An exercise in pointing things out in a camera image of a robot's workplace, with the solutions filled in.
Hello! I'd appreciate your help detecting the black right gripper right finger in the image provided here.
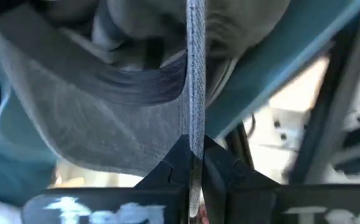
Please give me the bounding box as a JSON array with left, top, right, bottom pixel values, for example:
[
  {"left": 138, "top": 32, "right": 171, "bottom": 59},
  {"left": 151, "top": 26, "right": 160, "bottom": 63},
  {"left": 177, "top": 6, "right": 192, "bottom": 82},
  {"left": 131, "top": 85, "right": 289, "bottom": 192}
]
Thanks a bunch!
[{"left": 201, "top": 135, "right": 360, "bottom": 224}]

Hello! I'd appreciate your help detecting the black frame beam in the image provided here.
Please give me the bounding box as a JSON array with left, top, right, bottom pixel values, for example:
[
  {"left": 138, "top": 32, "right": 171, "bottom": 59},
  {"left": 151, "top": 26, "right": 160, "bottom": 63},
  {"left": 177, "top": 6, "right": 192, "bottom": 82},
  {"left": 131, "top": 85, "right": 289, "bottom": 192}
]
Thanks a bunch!
[{"left": 287, "top": 0, "right": 360, "bottom": 185}]

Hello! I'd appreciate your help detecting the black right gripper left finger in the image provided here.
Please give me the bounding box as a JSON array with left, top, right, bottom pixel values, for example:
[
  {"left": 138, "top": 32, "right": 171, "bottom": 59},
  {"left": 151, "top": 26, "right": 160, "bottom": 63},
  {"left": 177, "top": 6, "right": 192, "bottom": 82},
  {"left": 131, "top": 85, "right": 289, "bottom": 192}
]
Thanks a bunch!
[{"left": 21, "top": 134, "right": 196, "bottom": 224}]

